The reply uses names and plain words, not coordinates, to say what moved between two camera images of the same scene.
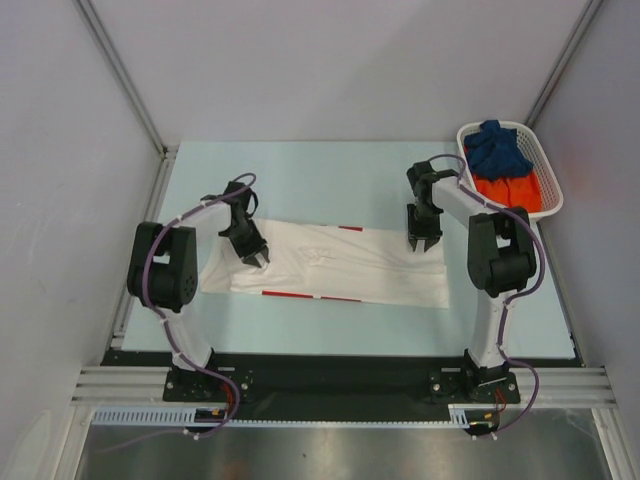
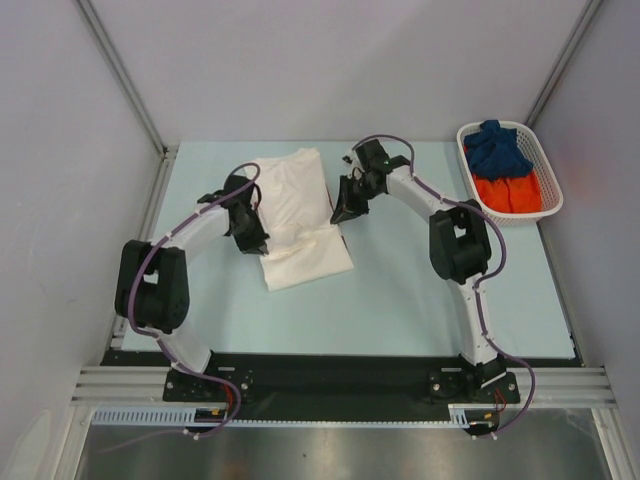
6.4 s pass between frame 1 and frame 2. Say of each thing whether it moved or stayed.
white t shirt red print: moved
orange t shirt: stayed
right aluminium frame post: stayed
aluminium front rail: stayed
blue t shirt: stayed
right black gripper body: moved
